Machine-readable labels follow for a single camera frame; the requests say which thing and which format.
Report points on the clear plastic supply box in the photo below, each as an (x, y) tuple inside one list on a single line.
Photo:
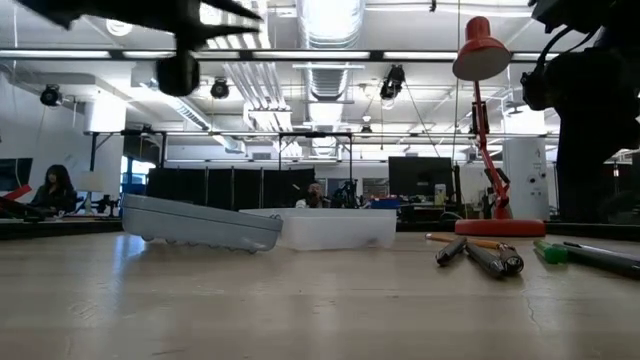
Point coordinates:
[(340, 230)]

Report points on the dark wall screen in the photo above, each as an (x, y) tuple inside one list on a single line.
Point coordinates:
[(15, 175)]

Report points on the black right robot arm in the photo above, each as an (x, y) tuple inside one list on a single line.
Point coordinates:
[(595, 140)]

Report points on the green marker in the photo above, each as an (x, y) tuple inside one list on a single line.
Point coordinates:
[(551, 252)]

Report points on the blue bin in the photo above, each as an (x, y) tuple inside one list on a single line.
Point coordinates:
[(385, 203)]

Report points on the dark grey pen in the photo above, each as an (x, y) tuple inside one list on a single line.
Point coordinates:
[(484, 260), (450, 251)]

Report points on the black hanging spotlight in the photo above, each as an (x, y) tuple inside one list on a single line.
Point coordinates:
[(51, 95), (392, 82), (219, 89)]

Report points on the red desk lamp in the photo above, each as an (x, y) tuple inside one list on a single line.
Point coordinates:
[(500, 227)]

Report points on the black partition screen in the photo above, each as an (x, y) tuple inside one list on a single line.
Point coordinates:
[(225, 187)]

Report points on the overhead bar with light strips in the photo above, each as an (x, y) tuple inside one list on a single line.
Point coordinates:
[(300, 55)]

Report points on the person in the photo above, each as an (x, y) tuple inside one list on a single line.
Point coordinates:
[(314, 196), (55, 192)]

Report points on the white table lamp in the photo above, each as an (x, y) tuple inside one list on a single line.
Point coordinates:
[(91, 182)]

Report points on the white round column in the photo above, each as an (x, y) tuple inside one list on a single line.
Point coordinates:
[(525, 175)]

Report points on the black pen silver tip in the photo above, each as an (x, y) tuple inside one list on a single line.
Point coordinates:
[(511, 260)]

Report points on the black metal stand frame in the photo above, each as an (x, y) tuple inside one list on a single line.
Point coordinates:
[(315, 135)]

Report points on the grey plastic box lid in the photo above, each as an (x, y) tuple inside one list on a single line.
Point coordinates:
[(200, 225)]

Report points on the black metal rig frame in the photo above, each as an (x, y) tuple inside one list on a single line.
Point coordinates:
[(50, 227)]

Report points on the black pen white stripe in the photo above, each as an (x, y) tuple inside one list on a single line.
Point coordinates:
[(600, 249)]

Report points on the orange wooden pencil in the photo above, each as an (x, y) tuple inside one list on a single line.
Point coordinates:
[(437, 238)]

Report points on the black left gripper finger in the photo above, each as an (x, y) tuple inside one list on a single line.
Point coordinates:
[(225, 9), (177, 72)]

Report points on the silver ceiling duct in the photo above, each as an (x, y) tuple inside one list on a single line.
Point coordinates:
[(327, 30)]

